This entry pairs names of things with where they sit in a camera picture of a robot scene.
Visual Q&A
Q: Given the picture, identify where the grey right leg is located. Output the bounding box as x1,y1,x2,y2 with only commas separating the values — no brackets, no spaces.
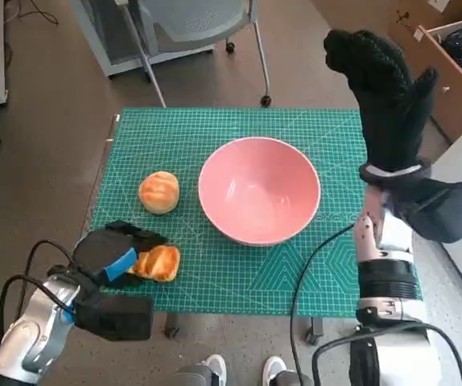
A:
273,369,315,386

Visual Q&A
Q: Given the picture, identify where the white left shoe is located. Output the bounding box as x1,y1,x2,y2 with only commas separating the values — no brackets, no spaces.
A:
204,352,228,386

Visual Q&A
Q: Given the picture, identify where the green cutting mat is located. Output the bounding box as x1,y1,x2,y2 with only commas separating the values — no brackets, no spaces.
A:
80,106,424,319

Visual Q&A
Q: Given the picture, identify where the pink bowl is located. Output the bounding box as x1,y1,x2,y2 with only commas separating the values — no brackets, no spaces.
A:
197,137,322,248

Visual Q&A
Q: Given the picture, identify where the black table foot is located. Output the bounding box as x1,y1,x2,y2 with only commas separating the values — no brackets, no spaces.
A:
305,319,324,345
165,315,181,338

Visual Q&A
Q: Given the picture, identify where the black floor cable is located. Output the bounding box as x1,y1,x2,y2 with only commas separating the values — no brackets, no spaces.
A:
25,0,60,24

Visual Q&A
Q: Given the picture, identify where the black gloved right hand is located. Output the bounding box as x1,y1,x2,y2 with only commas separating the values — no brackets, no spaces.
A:
322,29,439,174

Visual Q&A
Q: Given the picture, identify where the oblong toy bread loaf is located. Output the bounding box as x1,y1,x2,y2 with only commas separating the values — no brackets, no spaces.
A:
128,244,182,283

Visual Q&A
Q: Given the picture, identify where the white right shoe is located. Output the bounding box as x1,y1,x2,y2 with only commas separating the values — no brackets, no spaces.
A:
262,355,288,383

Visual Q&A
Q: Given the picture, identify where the grey leg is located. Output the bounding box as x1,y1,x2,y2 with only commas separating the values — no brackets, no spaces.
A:
273,369,315,386
172,359,220,386

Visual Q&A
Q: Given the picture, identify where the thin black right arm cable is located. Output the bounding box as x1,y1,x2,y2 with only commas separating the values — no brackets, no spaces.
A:
289,224,356,386

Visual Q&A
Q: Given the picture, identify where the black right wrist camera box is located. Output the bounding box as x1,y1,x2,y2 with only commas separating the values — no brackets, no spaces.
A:
387,179,462,244

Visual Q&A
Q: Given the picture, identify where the white shoe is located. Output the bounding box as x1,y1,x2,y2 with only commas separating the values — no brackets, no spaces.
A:
204,352,228,386
262,355,288,383

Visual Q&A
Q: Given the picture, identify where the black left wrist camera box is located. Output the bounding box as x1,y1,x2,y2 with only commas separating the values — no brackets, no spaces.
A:
73,295,155,343

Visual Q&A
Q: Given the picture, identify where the grey mesh office chair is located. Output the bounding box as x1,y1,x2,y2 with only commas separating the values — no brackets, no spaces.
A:
124,0,274,109

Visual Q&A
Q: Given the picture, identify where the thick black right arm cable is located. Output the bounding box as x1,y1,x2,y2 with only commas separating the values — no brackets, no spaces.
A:
312,321,462,386

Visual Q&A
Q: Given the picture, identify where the wooden crate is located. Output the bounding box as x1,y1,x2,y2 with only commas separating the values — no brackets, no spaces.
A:
415,11,462,142

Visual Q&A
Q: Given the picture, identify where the black left hand blue tape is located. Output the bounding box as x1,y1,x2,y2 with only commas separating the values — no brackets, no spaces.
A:
72,220,170,289

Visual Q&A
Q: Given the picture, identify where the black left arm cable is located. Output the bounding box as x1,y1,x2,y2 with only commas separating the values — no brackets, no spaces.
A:
0,240,80,347

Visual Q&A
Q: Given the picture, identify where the grey left leg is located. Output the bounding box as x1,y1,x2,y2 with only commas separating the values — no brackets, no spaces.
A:
172,359,220,386

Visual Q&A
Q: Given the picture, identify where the round toy bread bun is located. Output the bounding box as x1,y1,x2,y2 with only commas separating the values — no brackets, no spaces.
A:
138,170,181,216

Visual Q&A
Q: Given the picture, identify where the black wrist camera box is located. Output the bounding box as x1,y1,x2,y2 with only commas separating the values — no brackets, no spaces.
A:
387,179,462,244
73,295,155,343

